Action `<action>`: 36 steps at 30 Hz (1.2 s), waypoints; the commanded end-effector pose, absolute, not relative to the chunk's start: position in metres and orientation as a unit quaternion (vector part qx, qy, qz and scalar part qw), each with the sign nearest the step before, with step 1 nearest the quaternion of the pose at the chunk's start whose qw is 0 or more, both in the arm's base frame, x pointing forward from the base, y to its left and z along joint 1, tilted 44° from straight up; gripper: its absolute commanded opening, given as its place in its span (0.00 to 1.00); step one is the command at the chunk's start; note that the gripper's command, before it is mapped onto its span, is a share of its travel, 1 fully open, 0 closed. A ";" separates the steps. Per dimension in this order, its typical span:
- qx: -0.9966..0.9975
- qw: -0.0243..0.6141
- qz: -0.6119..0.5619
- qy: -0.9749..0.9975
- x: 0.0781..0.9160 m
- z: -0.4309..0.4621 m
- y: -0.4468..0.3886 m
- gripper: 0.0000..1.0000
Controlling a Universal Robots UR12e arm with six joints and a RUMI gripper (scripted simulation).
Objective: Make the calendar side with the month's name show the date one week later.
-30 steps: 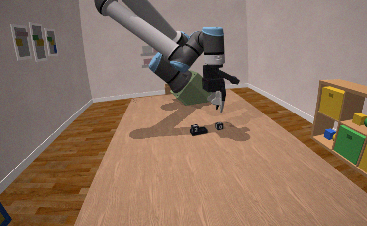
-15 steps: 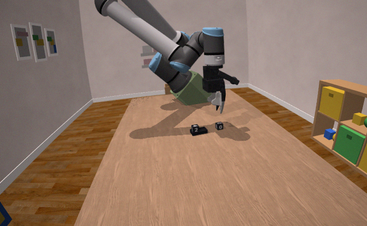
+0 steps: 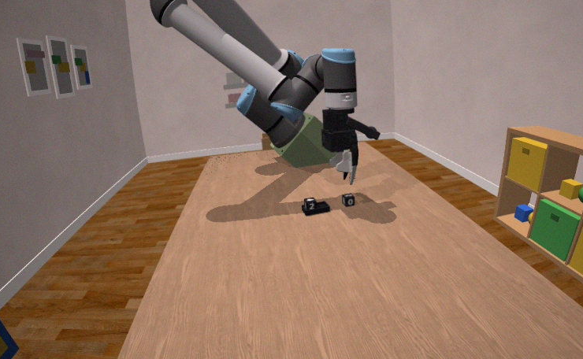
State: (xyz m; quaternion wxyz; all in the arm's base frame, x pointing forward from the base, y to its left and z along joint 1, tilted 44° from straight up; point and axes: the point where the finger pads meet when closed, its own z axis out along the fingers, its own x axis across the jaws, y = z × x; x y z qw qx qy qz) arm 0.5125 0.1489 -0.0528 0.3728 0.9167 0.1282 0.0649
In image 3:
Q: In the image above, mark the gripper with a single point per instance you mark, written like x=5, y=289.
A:
x=346, y=139

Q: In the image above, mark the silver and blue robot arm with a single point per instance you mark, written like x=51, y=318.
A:
x=288, y=91

